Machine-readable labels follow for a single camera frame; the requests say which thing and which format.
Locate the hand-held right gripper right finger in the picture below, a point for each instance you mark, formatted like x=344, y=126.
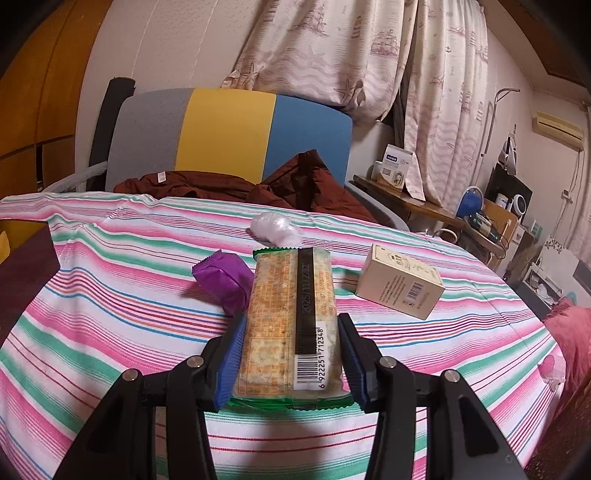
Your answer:
x=353, y=364

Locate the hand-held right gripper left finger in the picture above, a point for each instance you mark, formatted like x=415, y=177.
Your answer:
x=233, y=355

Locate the green cracker packet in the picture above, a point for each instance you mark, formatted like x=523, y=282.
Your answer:
x=277, y=323

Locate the purple snack packet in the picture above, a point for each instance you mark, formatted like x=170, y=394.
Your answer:
x=221, y=277

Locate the beige cardboard box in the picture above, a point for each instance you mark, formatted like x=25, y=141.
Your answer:
x=397, y=281

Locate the small crumpled clear plastic bag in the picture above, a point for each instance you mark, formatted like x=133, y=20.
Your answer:
x=274, y=228

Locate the wooden desk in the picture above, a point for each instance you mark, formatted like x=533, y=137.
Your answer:
x=415, y=203

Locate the maroon cloth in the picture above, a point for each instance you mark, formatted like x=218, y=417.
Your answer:
x=300, y=184

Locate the white cup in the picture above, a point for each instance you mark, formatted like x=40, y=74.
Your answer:
x=376, y=170

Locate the white blue product box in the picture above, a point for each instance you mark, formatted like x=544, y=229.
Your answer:
x=395, y=170

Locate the pink white fabric item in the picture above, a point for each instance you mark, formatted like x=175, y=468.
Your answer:
x=551, y=371

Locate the white storage shelf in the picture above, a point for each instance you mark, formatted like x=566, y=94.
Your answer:
x=554, y=272

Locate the grey yellow blue chair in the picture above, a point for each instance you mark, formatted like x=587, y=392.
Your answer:
x=221, y=129

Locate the white round fan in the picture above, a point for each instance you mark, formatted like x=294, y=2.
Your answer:
x=520, y=204

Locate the black panel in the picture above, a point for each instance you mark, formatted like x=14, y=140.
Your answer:
x=503, y=182

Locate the grey metal stand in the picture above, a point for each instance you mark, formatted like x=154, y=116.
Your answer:
x=491, y=120

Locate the patterned beige curtain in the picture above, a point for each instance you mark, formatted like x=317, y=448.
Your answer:
x=323, y=50
x=448, y=92

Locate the air conditioner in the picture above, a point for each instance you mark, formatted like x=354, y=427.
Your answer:
x=556, y=127

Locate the wooden wardrobe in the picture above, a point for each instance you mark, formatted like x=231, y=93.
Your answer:
x=37, y=92

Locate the white wall socket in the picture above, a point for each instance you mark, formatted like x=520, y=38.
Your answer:
x=567, y=196

